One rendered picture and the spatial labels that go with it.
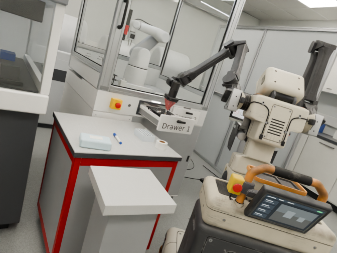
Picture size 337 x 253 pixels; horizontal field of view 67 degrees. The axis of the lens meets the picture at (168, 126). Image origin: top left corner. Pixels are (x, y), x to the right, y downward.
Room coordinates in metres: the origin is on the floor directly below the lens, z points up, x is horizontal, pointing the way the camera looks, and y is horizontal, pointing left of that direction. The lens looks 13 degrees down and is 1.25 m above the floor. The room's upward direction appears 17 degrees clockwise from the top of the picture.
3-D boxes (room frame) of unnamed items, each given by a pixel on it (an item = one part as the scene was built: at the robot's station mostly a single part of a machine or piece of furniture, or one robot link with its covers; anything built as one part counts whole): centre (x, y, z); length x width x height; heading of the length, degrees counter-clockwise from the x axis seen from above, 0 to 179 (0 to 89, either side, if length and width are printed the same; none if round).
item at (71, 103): (2.38, 0.39, 0.40); 1.03 x 0.95 x 0.80; 127
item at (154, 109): (1.87, 0.07, 0.87); 0.22 x 0.18 x 0.06; 37
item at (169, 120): (1.71, -0.05, 0.87); 0.29 x 0.02 x 0.11; 127
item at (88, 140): (1.20, 0.32, 0.78); 0.15 x 0.10 x 0.04; 115
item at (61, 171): (1.48, 0.29, 0.38); 0.62 x 0.58 x 0.76; 127
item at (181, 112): (2.15, -0.11, 0.87); 0.29 x 0.02 x 0.11; 127
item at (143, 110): (1.88, 0.08, 0.86); 0.40 x 0.26 x 0.06; 37
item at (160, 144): (1.47, 0.01, 0.78); 0.07 x 0.07 x 0.04
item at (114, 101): (1.76, 0.40, 0.88); 0.07 x 0.05 x 0.07; 127
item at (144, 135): (1.56, 0.13, 0.78); 0.12 x 0.08 x 0.04; 38
